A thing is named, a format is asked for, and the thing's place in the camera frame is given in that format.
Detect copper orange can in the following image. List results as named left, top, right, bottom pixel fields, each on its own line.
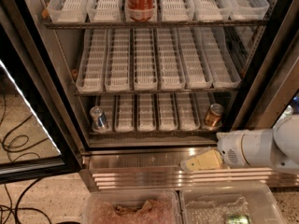
left=204, top=104, right=224, bottom=131

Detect right closed fridge door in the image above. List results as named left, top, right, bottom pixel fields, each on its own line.
left=232, top=0, right=299, bottom=130

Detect black floor cables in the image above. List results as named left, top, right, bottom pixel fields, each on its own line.
left=0, top=94, right=54, bottom=224

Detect red cola can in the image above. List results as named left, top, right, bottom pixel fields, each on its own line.
left=126, top=0, right=153, bottom=21

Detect clear plastic bin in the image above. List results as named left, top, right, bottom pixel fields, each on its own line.
left=179, top=181, right=286, bottom=224
left=81, top=189, right=182, bottom=224

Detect blue silver redbull can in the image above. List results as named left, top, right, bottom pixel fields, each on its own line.
left=90, top=106, right=109, bottom=133

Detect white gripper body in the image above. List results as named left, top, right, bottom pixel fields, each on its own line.
left=217, top=130, right=249, bottom=167

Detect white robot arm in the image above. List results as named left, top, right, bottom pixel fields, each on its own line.
left=180, top=115, right=299, bottom=174

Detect bottom wire fridge shelf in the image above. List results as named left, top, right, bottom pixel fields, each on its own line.
left=89, top=130, right=217, bottom=138

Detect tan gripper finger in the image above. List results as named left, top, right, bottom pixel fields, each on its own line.
left=180, top=148, right=223, bottom=172

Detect top wire fridge shelf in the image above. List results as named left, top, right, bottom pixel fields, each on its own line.
left=44, top=19, right=268, bottom=30

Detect steel fridge bottom grille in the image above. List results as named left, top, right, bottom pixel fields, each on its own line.
left=79, top=147, right=299, bottom=191

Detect middle wire fridge shelf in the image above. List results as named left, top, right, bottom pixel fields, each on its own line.
left=74, top=88, right=239, bottom=96

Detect open glass fridge door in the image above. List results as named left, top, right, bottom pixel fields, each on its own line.
left=0, top=0, right=83, bottom=183

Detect green can in bin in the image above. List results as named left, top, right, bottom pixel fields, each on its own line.
left=224, top=215, right=251, bottom=224

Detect left clear plastic bin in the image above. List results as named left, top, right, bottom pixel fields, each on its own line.
left=81, top=189, right=182, bottom=224

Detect wire fridge shelf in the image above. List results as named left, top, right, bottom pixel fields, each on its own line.
left=89, top=130, right=217, bottom=138
left=74, top=88, right=239, bottom=96
left=44, top=19, right=268, bottom=30

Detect right clear plastic bin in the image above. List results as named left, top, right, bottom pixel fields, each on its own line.
left=179, top=181, right=286, bottom=224

